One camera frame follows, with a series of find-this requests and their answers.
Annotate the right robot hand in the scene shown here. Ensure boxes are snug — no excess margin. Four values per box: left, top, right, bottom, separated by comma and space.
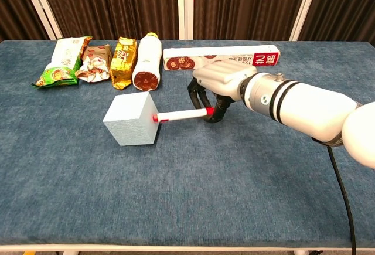
187, 60, 258, 124

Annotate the brown pleated curtain panel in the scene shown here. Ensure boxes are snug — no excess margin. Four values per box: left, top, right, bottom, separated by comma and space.
0, 0, 50, 43
36, 0, 179, 42
193, 0, 311, 42
298, 0, 375, 47

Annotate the white slanted screen post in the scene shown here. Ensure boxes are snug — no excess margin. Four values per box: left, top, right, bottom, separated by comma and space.
18, 0, 64, 42
288, 0, 322, 42

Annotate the light blue foam cube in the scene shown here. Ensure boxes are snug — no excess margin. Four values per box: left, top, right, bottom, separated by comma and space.
103, 91, 161, 147

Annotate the white table frame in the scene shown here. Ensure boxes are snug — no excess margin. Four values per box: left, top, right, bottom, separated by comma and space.
0, 243, 375, 255

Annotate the long white baking paper box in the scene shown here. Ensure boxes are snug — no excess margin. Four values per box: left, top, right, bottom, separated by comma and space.
162, 44, 281, 70

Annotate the green and white snack bag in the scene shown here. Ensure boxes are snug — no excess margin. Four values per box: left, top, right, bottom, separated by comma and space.
31, 35, 93, 89

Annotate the red and white marker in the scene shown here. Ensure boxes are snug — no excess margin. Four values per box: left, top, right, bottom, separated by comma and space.
152, 108, 214, 123

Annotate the brown white crumpled snack wrapper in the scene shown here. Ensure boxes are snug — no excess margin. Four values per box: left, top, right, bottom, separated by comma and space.
74, 43, 113, 83

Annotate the gold foil snack packet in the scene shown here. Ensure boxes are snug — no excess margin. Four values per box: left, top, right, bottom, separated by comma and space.
110, 36, 138, 90

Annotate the white upright screen post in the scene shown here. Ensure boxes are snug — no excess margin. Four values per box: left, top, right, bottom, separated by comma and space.
176, 0, 195, 41

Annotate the white bottle with yellow cap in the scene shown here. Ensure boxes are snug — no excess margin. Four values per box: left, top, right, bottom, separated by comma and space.
132, 32, 163, 92

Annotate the blue table cloth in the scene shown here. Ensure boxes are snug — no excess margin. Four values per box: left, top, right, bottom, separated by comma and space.
0, 39, 375, 247

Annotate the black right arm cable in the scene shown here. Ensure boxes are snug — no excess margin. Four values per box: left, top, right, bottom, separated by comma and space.
326, 145, 357, 255

